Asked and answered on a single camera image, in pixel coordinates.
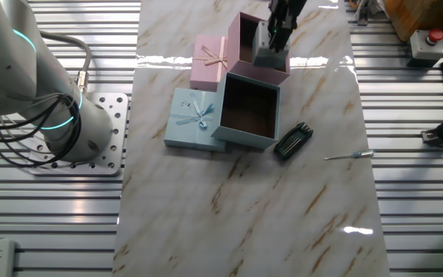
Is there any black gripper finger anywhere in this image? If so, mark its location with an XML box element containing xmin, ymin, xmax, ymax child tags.
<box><xmin>278</xmin><ymin>22</ymin><xmax>294</xmax><ymax>53</ymax></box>
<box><xmin>268</xmin><ymin>18</ymin><xmax>280</xmax><ymax>50</ymax></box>

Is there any pink gift lid with bow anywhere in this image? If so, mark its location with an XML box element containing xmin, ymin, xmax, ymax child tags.
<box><xmin>189</xmin><ymin>33</ymin><xmax>230</xmax><ymax>92</ymax></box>

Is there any brown cardboard box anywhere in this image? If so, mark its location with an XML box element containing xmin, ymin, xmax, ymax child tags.
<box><xmin>383</xmin><ymin>0</ymin><xmax>443</xmax><ymax>42</ymax></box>

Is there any small thin screwdriver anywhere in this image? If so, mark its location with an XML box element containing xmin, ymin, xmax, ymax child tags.
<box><xmin>323</xmin><ymin>149</ymin><xmax>376</xmax><ymax>162</ymax></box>

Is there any thick grey cable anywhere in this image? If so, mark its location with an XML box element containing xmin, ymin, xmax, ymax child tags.
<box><xmin>38</xmin><ymin>30</ymin><xmax>94</xmax><ymax>95</ymax></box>

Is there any grey green push-button box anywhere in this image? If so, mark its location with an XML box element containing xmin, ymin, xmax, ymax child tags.
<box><xmin>251</xmin><ymin>21</ymin><xmax>291</xmax><ymax>69</ymax></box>

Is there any red emergency stop box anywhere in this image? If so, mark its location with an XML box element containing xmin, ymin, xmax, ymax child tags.
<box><xmin>408</xmin><ymin>28</ymin><xmax>443</xmax><ymax>69</ymax></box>

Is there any blue gift lid with bow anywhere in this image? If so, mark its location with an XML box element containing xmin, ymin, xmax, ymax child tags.
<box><xmin>163</xmin><ymin>87</ymin><xmax>228</xmax><ymax>153</ymax></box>

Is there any open pink gift box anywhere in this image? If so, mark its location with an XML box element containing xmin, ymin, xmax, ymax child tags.
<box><xmin>227</xmin><ymin>11</ymin><xmax>291</xmax><ymax>86</ymax></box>

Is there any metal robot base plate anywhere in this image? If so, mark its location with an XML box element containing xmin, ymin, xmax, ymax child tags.
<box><xmin>27</xmin><ymin>92</ymin><xmax>130</xmax><ymax>177</ymax></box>

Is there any open blue gift box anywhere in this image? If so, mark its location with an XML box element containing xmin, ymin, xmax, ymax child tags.
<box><xmin>210</xmin><ymin>72</ymin><xmax>282</xmax><ymax>150</ymax></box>

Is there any black cable bundle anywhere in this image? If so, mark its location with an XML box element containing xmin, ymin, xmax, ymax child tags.
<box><xmin>0</xmin><ymin>94</ymin><xmax>83</xmax><ymax>169</ymax></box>

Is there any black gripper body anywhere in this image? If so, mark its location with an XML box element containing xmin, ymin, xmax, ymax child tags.
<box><xmin>270</xmin><ymin>0</ymin><xmax>308</xmax><ymax>28</ymax></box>

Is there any grey metal clamp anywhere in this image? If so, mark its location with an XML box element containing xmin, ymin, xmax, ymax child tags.
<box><xmin>354</xmin><ymin>0</ymin><xmax>385</xmax><ymax>27</ymax></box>

